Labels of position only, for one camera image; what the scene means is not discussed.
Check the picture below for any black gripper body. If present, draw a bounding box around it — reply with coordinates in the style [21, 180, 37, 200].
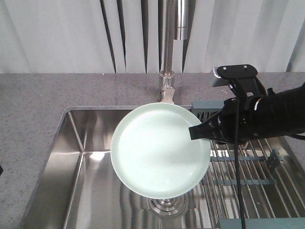
[209, 96, 260, 145]

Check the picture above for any light green round plate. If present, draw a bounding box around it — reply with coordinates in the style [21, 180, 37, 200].
[111, 103, 211, 199]

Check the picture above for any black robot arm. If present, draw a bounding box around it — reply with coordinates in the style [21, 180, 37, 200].
[189, 85, 305, 145]

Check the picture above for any stainless steel sink basin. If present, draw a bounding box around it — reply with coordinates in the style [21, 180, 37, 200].
[20, 104, 305, 229]

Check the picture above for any sink drain strainer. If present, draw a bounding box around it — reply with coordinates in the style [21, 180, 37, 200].
[148, 195, 188, 218]

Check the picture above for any chrome kitchen faucet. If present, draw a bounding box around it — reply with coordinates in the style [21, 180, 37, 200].
[159, 0, 189, 104]

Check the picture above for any white pleated curtain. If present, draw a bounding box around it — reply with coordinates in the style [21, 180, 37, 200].
[0, 0, 305, 73]

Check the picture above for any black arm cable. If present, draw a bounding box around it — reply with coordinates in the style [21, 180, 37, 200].
[232, 83, 247, 229]

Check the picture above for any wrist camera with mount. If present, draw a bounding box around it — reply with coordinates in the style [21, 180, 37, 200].
[211, 64, 266, 100]

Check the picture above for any grey wire dish drying rack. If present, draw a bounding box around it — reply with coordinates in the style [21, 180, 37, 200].
[188, 100, 305, 229]

